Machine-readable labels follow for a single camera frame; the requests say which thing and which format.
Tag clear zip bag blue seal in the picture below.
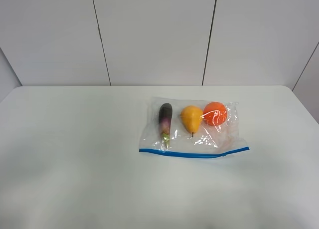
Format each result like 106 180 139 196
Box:
139 98 249 159

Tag purple eggplant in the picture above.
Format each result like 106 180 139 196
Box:
159 103 172 148

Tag yellow pear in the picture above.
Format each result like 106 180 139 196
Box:
180 105 203 136

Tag orange fruit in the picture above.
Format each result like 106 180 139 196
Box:
203 102 228 126

